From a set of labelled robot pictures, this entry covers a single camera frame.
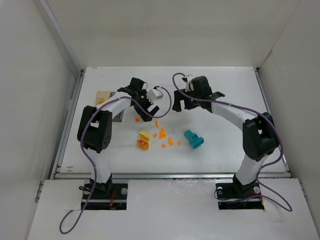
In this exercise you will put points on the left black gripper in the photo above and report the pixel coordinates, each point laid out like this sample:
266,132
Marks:
144,104

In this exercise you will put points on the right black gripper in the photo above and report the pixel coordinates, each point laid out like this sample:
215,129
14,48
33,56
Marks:
182,98

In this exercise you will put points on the orange arch lego stack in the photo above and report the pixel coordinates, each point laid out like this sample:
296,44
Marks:
162,134

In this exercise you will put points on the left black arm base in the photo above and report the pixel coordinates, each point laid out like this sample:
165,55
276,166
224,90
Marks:
111,196

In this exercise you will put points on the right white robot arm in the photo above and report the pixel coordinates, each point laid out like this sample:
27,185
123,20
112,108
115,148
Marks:
259,136

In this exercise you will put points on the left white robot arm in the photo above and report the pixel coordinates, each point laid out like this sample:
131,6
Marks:
95,129

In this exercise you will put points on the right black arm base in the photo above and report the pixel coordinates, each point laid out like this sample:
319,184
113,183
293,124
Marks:
231,196

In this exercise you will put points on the grey transparent container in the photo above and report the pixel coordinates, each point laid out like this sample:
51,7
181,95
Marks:
119,117

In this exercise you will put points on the yellow round lego with sticker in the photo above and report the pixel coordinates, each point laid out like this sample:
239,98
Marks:
144,140

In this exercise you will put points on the teal lego piece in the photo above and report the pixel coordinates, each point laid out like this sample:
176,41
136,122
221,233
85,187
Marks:
194,140

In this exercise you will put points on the orange transparent container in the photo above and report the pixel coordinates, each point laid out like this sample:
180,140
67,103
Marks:
102,96

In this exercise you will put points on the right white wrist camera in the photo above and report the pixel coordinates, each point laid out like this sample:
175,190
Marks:
188,83

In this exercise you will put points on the aluminium frame rail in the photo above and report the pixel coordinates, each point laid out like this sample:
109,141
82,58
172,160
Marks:
220,156

